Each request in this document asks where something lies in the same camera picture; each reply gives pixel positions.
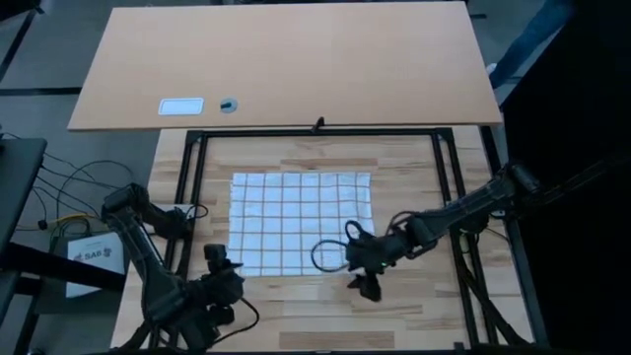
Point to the black desk support bar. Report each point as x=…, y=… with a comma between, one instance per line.
x=49, y=266

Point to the black side desk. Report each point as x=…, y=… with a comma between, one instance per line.
x=17, y=177

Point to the person's leg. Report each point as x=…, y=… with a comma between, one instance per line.
x=532, y=34

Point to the tan desk board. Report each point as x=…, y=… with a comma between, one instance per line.
x=296, y=59

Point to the white towel with red grid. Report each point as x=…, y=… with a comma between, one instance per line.
x=296, y=222

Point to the grey round desk grommet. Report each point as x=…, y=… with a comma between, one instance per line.
x=228, y=105

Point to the white cardboard box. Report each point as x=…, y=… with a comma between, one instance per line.
x=96, y=256

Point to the white rectangular label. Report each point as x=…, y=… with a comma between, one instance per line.
x=181, y=106

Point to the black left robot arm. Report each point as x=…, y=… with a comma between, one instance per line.
x=148, y=266

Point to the black metal table frame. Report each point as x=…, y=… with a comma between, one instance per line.
x=256, y=133

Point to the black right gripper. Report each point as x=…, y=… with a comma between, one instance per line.
x=389, y=251

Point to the small black frame clip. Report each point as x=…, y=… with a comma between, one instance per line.
x=319, y=124

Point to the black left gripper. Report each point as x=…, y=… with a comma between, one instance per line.
x=222, y=288

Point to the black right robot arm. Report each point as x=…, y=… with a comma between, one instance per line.
x=468, y=204

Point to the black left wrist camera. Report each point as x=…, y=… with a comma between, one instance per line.
x=216, y=257

